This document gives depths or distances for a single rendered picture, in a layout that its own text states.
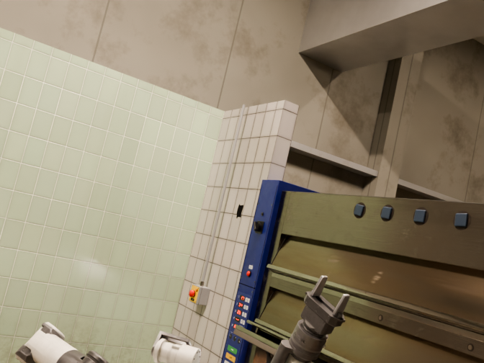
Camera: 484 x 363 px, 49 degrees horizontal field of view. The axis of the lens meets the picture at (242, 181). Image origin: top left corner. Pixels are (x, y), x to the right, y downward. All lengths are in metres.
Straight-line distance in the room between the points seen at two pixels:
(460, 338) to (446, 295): 0.14
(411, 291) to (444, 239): 0.22
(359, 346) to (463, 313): 0.47
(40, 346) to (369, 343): 1.14
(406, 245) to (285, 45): 3.77
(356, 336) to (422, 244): 0.45
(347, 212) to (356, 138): 3.71
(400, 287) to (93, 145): 1.88
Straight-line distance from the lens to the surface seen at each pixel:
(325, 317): 1.40
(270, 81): 5.35
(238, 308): 2.74
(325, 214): 2.37
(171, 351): 1.44
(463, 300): 1.85
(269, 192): 2.70
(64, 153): 3.08
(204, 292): 3.06
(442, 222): 1.94
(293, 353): 1.48
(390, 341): 2.05
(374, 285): 2.08
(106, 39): 4.76
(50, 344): 1.65
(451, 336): 1.87
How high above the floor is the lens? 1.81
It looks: 6 degrees up
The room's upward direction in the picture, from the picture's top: 13 degrees clockwise
